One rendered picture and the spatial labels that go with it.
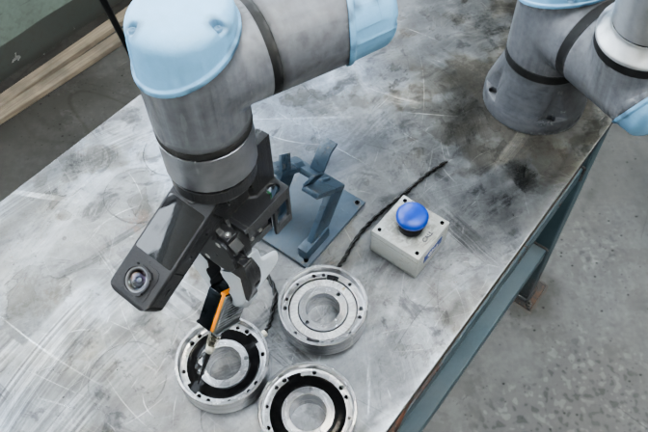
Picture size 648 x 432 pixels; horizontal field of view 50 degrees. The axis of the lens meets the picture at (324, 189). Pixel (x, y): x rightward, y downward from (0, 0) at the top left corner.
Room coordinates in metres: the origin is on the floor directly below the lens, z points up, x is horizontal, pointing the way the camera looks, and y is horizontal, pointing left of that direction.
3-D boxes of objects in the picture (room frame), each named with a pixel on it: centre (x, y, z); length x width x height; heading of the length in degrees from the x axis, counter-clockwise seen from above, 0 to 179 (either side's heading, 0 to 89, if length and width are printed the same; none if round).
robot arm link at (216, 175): (0.36, 0.09, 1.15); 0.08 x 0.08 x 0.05
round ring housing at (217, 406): (0.31, 0.12, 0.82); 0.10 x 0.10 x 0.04
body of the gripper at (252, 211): (0.36, 0.09, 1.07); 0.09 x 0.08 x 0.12; 141
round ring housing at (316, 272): (0.38, 0.01, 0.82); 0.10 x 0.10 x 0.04
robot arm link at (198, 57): (0.36, 0.09, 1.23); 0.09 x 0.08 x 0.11; 119
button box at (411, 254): (0.48, -0.11, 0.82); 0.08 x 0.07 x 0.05; 140
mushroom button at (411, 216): (0.48, -0.11, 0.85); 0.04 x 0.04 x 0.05
